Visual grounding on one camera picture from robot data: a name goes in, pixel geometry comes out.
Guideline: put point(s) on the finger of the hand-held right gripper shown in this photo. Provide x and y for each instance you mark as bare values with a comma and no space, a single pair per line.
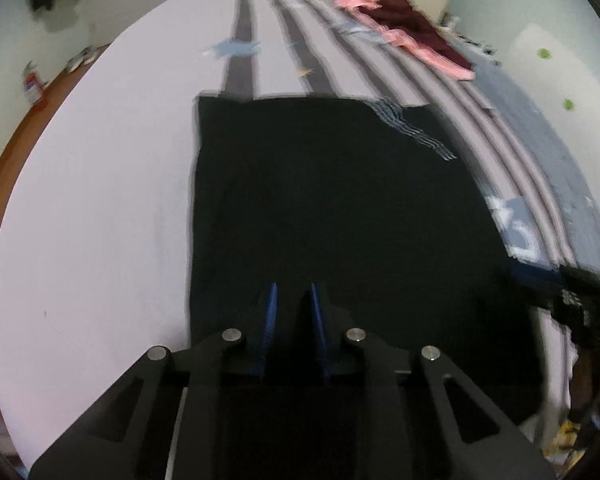
532,274

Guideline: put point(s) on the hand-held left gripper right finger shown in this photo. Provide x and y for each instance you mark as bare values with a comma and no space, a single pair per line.
317,320

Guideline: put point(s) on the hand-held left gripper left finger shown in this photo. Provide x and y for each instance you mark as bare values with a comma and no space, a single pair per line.
270,320

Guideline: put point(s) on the black t-shirt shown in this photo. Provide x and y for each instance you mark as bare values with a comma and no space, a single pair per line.
330,200

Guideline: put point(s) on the person's right forearm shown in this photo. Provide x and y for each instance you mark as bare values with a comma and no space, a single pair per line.
587,380

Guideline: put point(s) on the yellow patterned item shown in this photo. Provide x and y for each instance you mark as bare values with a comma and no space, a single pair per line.
565,435

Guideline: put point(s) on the green apple sticker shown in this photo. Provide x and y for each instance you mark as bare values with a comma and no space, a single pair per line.
545,53
570,105

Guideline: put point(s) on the white bed headboard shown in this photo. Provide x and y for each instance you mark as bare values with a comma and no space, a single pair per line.
555,85

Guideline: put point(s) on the bed with striped star sheet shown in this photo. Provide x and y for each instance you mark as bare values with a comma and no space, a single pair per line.
105,185

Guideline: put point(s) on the pink garment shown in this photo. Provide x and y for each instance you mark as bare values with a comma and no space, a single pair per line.
445,62

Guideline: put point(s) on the white nightstand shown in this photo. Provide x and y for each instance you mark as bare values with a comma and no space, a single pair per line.
460,35

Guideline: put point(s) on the maroon garment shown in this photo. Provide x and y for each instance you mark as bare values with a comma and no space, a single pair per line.
410,20

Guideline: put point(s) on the pair of slippers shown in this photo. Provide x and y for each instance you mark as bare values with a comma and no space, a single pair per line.
82,57

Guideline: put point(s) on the red fire extinguisher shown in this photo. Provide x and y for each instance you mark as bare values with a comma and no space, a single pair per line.
32,87

